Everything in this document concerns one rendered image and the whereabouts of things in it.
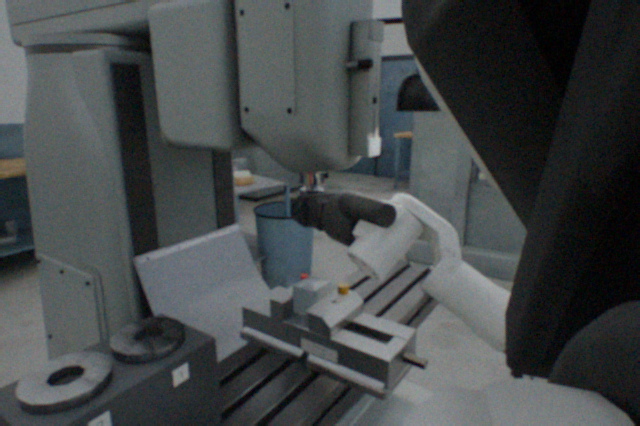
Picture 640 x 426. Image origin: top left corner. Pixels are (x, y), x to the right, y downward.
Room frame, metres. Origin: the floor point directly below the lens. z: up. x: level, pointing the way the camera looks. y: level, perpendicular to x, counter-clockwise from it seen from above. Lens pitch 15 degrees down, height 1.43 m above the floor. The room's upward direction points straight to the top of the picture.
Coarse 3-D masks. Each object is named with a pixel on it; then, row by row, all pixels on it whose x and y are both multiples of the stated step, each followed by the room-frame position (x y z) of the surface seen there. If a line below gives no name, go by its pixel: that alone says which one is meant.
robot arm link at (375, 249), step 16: (352, 192) 0.60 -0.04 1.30; (352, 208) 0.57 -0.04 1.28; (368, 208) 0.55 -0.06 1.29; (384, 208) 0.53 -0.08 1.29; (400, 208) 0.57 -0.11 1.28; (336, 224) 0.62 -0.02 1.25; (352, 224) 0.60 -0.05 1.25; (368, 224) 0.57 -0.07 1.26; (384, 224) 0.53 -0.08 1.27; (400, 224) 0.56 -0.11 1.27; (416, 224) 0.56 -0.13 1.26; (352, 240) 0.60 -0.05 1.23; (368, 240) 0.55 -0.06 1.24; (384, 240) 0.54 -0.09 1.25; (400, 240) 0.55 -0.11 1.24; (352, 256) 0.55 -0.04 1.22; (368, 256) 0.53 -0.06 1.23; (384, 256) 0.53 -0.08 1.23; (400, 256) 0.55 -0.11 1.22; (368, 272) 0.56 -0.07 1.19; (384, 272) 0.53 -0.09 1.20
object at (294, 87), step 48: (240, 0) 0.73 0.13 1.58; (288, 0) 0.68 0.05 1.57; (336, 0) 0.68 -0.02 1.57; (240, 48) 0.73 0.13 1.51; (288, 48) 0.68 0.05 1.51; (336, 48) 0.68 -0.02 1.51; (240, 96) 0.75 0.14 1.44; (288, 96) 0.68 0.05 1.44; (336, 96) 0.68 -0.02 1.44; (288, 144) 0.69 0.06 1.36; (336, 144) 0.69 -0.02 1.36
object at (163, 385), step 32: (160, 320) 0.52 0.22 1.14; (96, 352) 0.44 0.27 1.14; (128, 352) 0.44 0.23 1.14; (160, 352) 0.45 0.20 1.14; (192, 352) 0.47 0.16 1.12; (32, 384) 0.39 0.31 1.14; (64, 384) 0.40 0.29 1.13; (96, 384) 0.38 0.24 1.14; (128, 384) 0.40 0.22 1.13; (160, 384) 0.43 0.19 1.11; (192, 384) 0.46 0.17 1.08; (0, 416) 0.36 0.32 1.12; (32, 416) 0.35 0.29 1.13; (64, 416) 0.35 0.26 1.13; (96, 416) 0.36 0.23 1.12; (128, 416) 0.39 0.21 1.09; (160, 416) 0.42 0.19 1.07; (192, 416) 0.46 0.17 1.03
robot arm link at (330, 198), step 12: (324, 192) 0.75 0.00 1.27; (336, 192) 0.75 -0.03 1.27; (300, 204) 0.70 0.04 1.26; (312, 204) 0.69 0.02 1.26; (324, 204) 0.68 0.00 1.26; (336, 204) 0.64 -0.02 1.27; (300, 216) 0.70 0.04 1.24; (312, 216) 0.69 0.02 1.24; (324, 216) 0.65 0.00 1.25; (336, 216) 0.63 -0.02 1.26; (324, 228) 0.66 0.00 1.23; (336, 240) 0.64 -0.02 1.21
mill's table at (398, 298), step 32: (352, 288) 1.06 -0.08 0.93; (384, 288) 1.03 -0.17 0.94; (416, 288) 1.04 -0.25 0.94; (416, 320) 0.96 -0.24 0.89; (256, 352) 0.74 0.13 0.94; (224, 384) 0.67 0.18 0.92; (256, 384) 0.65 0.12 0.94; (288, 384) 0.64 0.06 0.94; (320, 384) 0.64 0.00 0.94; (224, 416) 0.59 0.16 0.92; (256, 416) 0.57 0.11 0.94; (288, 416) 0.57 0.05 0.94; (320, 416) 0.61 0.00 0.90
